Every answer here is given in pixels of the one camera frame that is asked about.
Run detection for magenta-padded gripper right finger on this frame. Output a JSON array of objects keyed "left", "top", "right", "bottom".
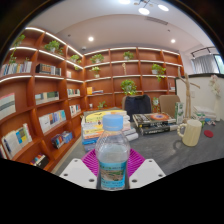
[{"left": 128, "top": 148, "right": 167, "bottom": 190}]

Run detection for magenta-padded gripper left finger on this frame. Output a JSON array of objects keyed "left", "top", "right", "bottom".
[{"left": 59, "top": 148, "right": 101, "bottom": 190}]

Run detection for clear blue-capped water bottle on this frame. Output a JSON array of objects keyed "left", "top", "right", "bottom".
[{"left": 94, "top": 114, "right": 131, "bottom": 192}]

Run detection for stack of colourful books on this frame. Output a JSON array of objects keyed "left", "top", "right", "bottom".
[{"left": 80, "top": 109, "right": 139, "bottom": 153}]

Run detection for stack of dark books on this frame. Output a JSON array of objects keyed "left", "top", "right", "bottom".
[{"left": 132, "top": 112, "right": 180, "bottom": 136}]

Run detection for cream ribbed mug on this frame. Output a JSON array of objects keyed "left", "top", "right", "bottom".
[{"left": 176, "top": 119, "right": 203, "bottom": 148}]

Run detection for green and white carton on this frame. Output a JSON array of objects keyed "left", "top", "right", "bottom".
[{"left": 174, "top": 101, "right": 185, "bottom": 126}]

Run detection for chair with dark jacket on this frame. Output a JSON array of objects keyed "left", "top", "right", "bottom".
[{"left": 121, "top": 94, "right": 153, "bottom": 122}]

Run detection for wooden shelf unit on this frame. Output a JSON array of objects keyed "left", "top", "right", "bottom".
[{"left": 0, "top": 26, "right": 185, "bottom": 171}]

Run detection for stack of white packs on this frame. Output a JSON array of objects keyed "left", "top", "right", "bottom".
[{"left": 192, "top": 105, "right": 218, "bottom": 122}]

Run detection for white partition with dark top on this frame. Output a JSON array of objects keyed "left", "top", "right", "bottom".
[{"left": 175, "top": 73, "right": 224, "bottom": 122}]

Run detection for grey curtain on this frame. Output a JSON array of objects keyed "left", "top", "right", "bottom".
[{"left": 191, "top": 54, "right": 219, "bottom": 75}]

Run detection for window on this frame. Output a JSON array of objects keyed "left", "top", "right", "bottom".
[{"left": 213, "top": 54, "right": 224, "bottom": 74}]

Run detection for recessed ceiling spotlights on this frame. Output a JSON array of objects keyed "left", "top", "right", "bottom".
[{"left": 87, "top": 35, "right": 177, "bottom": 45}]

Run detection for ceiling air vent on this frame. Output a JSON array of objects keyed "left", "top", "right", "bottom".
[{"left": 145, "top": 15, "right": 169, "bottom": 26}]

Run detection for branched ceiling lamp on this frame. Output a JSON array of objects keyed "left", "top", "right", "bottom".
[{"left": 118, "top": 0, "right": 170, "bottom": 16}]

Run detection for black ceiling track rail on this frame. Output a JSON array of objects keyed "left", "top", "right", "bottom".
[{"left": 190, "top": 46, "right": 219, "bottom": 58}]

